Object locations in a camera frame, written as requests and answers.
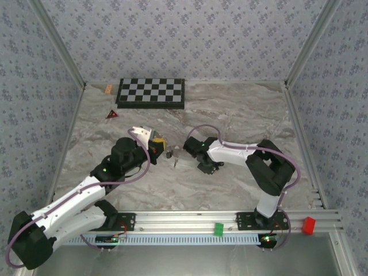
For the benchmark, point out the metal key holder plate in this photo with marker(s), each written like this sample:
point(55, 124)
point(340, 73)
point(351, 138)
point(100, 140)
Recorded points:
point(178, 152)

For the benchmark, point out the small dark metal key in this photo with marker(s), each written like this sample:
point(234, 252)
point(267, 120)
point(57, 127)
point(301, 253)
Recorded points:
point(175, 163)

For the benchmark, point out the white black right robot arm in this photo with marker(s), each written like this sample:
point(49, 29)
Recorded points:
point(233, 155)

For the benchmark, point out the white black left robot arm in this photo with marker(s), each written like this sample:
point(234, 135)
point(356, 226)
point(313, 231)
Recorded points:
point(66, 207)

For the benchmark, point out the red triangular sign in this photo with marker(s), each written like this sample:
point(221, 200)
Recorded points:
point(112, 115)

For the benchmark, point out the black white chessboard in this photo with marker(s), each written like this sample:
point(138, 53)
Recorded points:
point(149, 90)

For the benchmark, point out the small orange block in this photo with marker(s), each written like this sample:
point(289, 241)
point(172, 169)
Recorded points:
point(108, 89)

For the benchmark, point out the small green block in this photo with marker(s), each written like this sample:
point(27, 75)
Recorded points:
point(218, 229)

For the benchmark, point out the small controller circuit board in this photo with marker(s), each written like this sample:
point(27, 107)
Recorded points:
point(268, 239)
point(107, 238)

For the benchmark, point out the red plastic block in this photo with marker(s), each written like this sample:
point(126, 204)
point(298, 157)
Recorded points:
point(308, 225)

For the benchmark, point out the aluminium table edge rail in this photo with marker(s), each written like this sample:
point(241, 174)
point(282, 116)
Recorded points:
point(67, 143)
point(303, 143)

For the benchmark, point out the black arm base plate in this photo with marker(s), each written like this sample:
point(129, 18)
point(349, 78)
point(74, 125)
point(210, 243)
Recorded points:
point(128, 222)
point(244, 221)

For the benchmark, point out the long aluminium mounting rail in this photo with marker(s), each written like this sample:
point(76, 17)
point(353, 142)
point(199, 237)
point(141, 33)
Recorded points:
point(184, 221)

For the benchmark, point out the aluminium frame post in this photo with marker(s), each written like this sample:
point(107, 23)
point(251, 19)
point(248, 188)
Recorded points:
point(61, 46)
point(309, 46)

